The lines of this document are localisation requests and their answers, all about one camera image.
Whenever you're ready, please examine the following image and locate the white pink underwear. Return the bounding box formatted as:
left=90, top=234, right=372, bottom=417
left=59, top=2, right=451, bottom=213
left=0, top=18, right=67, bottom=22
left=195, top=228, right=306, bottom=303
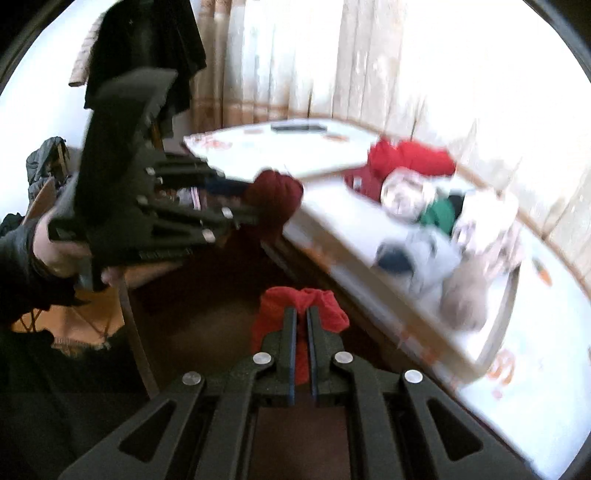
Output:
left=379, top=170, right=437, bottom=222

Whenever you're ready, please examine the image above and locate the beige hanging garment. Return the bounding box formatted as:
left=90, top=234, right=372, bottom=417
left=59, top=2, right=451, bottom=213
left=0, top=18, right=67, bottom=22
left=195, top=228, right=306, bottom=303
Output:
left=68, top=18, right=105, bottom=88

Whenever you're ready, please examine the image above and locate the person's left forearm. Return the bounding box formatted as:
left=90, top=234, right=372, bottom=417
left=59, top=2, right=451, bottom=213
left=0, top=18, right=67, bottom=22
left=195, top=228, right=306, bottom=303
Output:
left=0, top=217, right=88, bottom=324

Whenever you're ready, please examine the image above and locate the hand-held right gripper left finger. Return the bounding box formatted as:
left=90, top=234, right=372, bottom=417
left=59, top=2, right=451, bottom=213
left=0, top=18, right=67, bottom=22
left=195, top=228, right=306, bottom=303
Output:
left=58, top=307, right=298, bottom=480

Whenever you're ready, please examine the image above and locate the beige sock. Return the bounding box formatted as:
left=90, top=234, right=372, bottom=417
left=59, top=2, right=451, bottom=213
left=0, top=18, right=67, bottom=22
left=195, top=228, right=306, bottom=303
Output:
left=438, top=261, right=491, bottom=332

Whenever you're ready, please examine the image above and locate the grey jacket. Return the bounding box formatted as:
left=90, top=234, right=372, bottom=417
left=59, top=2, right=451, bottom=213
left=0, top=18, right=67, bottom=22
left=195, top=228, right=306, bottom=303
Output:
left=25, top=137, right=71, bottom=204

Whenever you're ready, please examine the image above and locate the light grey underwear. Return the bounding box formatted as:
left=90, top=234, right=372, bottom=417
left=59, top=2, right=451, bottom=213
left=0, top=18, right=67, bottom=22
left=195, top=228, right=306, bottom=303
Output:
left=373, top=226, right=462, bottom=301

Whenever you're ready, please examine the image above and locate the green black striped underwear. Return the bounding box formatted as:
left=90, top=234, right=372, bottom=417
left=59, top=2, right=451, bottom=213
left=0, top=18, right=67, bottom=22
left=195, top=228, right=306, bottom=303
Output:
left=418, top=194, right=467, bottom=237

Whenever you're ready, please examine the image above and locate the dark wooden drawer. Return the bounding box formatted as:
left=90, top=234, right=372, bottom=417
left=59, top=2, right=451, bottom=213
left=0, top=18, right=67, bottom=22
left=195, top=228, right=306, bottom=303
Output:
left=117, top=226, right=398, bottom=480

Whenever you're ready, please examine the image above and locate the pale beige underwear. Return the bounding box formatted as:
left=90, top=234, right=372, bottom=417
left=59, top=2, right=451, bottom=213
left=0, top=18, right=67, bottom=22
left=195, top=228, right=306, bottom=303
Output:
left=466, top=231, right=527, bottom=280

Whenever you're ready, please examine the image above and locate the beige orange floral curtain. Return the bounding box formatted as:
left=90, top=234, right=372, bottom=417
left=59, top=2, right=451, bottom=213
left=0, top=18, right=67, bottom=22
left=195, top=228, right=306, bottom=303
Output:
left=189, top=0, right=591, bottom=259

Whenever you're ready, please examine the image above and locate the dark red underwear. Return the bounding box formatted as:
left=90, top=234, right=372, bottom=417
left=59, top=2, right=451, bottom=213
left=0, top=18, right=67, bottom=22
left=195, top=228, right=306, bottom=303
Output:
left=244, top=169, right=304, bottom=241
left=344, top=166, right=389, bottom=204

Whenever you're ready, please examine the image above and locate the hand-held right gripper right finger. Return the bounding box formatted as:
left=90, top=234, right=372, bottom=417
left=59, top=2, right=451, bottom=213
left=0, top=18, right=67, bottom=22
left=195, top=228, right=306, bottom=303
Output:
left=307, top=305, right=541, bottom=480

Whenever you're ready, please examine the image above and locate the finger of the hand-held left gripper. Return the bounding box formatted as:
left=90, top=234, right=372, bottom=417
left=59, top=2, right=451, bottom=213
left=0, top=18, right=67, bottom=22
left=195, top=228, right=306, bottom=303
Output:
left=136, top=196, right=262, bottom=252
left=145, top=152, right=252, bottom=197

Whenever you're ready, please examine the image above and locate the shallow beige cardboard tray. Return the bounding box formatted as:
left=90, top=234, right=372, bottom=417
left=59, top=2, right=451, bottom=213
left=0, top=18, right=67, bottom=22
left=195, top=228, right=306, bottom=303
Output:
left=281, top=171, right=522, bottom=384

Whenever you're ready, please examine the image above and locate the person's left hand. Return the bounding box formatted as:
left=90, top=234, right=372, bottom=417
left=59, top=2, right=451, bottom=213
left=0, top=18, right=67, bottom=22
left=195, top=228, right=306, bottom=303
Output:
left=33, top=216, right=184, bottom=288

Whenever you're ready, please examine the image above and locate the black hanging coat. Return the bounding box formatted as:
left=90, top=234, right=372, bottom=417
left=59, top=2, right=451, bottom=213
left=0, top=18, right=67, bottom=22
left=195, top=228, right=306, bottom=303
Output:
left=84, top=0, right=208, bottom=139

